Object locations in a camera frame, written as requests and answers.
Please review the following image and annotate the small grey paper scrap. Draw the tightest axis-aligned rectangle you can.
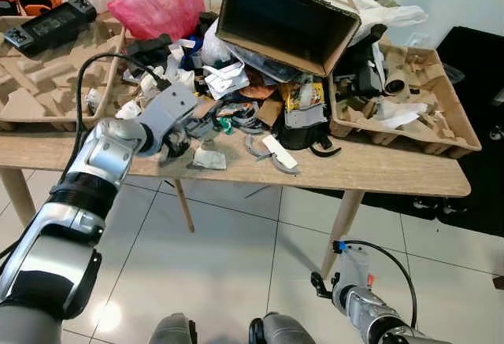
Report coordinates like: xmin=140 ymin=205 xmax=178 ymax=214
xmin=192 ymin=149 xmax=228 ymax=171

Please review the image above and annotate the crumpled white paper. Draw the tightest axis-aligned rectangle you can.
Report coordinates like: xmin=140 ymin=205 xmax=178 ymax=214
xmin=202 ymin=61 xmax=252 ymax=100

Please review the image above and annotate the white flat strip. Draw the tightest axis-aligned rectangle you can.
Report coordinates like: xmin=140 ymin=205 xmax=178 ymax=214
xmin=260 ymin=134 xmax=299 ymax=171

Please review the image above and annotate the black pouch with yellow packet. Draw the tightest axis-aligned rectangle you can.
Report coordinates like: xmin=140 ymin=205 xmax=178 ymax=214
xmin=278 ymin=80 xmax=342 ymax=157

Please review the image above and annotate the large open cardboard box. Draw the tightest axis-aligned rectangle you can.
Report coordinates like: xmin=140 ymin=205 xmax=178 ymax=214
xmin=216 ymin=0 xmax=361 ymax=77

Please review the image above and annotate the light wooden table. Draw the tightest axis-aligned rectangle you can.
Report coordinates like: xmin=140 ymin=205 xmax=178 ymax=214
xmin=0 ymin=128 xmax=472 ymax=278

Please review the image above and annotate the pink plastic bag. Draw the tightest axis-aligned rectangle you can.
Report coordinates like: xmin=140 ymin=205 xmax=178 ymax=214
xmin=108 ymin=0 xmax=206 ymax=43

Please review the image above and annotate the grey left robot leg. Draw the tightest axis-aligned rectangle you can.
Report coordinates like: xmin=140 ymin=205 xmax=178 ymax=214
xmin=148 ymin=313 xmax=198 ymax=344

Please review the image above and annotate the long black plastic device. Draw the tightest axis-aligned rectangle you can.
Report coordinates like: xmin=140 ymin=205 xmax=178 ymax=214
xmin=2 ymin=0 xmax=98 ymax=55

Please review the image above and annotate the white tissue sheet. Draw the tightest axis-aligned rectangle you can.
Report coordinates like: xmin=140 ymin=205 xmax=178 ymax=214
xmin=376 ymin=102 xmax=431 ymax=131

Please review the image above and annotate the brown pulp tray with paper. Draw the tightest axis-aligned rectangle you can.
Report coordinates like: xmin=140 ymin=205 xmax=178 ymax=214
xmin=329 ymin=41 xmax=483 ymax=159

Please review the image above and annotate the crumpled white plastic bag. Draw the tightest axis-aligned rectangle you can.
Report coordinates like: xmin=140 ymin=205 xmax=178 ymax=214
xmin=346 ymin=0 xmax=430 ymax=47

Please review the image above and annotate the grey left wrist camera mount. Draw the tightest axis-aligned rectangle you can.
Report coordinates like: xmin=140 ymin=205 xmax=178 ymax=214
xmin=138 ymin=83 xmax=198 ymax=152

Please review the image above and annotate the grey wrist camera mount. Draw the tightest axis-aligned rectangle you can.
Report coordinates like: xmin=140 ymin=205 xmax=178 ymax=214
xmin=138 ymin=83 xmax=198 ymax=152
xmin=334 ymin=240 xmax=372 ymax=291

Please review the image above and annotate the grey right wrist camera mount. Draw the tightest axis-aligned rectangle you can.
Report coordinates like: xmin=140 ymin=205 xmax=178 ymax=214
xmin=334 ymin=240 xmax=372 ymax=291

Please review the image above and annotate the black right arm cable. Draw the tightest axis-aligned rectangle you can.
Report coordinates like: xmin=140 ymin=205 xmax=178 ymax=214
xmin=339 ymin=239 xmax=419 ymax=331

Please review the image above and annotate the black camera device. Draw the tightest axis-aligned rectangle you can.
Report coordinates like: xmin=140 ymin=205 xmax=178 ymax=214
xmin=334 ymin=33 xmax=408 ymax=98

